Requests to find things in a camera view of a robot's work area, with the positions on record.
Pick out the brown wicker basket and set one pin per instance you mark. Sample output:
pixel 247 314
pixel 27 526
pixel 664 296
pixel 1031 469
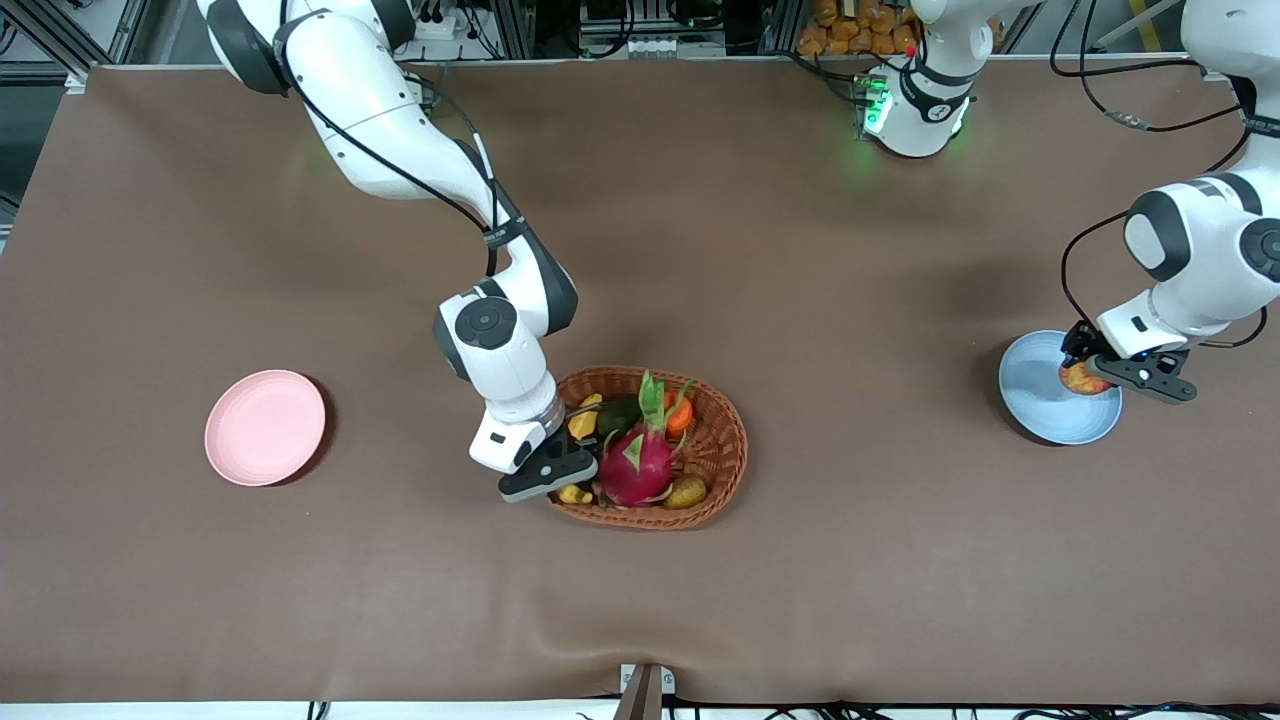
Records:
pixel 720 450

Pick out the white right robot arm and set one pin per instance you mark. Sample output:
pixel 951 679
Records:
pixel 370 100

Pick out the pink plate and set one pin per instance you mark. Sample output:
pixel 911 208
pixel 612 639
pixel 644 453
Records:
pixel 265 428

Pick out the grey electronics box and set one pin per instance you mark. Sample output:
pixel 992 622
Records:
pixel 650 45

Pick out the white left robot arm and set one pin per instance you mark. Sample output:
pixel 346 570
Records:
pixel 1200 250

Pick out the aluminium frame profile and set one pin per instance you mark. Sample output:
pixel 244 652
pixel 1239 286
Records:
pixel 125 30

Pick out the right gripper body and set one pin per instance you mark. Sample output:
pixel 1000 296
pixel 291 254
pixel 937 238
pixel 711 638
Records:
pixel 560 431

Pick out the brown tablecloth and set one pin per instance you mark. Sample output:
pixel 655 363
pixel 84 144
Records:
pixel 800 250

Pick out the red yellow apple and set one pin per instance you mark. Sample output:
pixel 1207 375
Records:
pixel 1082 381

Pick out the light blue plate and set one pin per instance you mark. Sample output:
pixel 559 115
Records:
pixel 1040 400

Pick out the yellow banana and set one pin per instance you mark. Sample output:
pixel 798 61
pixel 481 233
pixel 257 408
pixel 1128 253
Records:
pixel 585 418

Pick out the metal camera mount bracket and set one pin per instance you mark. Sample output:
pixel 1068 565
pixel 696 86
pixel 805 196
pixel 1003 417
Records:
pixel 640 695

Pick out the orange tangerine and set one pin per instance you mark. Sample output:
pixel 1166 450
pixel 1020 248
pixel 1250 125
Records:
pixel 680 415

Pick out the white power strip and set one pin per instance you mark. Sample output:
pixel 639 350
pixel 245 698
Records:
pixel 445 25

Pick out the pink dragon fruit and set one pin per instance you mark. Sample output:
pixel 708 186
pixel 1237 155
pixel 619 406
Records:
pixel 640 468

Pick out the pile of orange objects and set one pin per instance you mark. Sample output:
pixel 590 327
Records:
pixel 850 30

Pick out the green avocado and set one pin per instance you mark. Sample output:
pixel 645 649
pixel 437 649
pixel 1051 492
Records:
pixel 620 415

